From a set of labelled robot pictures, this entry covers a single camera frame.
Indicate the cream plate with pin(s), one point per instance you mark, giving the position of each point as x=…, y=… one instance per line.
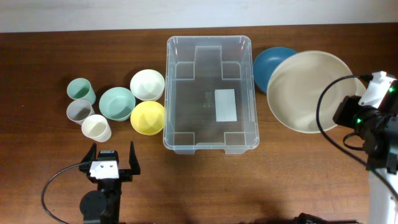
x=296, y=85

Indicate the white cup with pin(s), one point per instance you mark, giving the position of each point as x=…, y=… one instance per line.
x=96, y=127

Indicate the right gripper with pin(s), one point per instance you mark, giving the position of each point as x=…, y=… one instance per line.
x=348, y=104

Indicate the white label in bin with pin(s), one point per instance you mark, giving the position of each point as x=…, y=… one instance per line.
x=225, y=105

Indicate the green bowl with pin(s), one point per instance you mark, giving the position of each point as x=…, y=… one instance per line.
x=117, y=103

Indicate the grey cup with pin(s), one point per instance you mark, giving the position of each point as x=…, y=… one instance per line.
x=79, y=110

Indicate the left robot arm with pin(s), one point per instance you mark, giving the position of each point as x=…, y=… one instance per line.
x=102, y=205

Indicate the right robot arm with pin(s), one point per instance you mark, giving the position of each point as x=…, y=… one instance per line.
x=377, y=127

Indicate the beige plate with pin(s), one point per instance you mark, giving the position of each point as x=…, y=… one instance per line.
x=360, y=88

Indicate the green cup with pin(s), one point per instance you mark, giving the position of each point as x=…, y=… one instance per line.
x=81, y=89

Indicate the clear plastic storage bin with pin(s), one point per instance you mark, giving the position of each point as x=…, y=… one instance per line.
x=196, y=67

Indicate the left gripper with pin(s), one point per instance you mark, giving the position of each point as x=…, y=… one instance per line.
x=127, y=175

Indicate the white bowl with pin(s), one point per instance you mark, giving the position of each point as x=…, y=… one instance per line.
x=147, y=85

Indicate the yellow bowl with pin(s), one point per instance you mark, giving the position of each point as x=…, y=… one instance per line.
x=147, y=118

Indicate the dark blue plate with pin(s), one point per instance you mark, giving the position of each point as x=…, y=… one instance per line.
x=266, y=62

